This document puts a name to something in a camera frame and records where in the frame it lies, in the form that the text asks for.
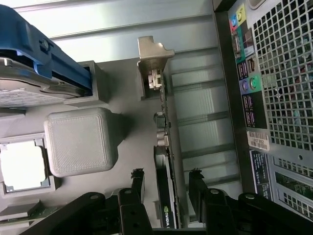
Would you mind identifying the grey printed parts rack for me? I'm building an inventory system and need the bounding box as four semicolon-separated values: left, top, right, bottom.
0;60;191;230

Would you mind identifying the white barcode sticker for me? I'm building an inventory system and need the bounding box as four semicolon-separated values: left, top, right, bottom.
246;130;271;152

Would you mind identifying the green RAM stick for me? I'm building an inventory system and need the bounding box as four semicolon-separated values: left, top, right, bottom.
0;202;64;227

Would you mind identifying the grey PC case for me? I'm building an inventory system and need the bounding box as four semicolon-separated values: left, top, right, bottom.
212;0;313;222

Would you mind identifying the silver CPU chip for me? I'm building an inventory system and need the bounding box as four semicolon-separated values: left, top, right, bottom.
0;141;47;191

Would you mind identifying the Nvidia graphics card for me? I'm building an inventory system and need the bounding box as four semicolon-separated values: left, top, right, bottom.
136;36;186;230

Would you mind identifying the hard disk in blue carrier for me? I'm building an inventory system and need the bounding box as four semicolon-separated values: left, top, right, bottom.
0;3;93;109

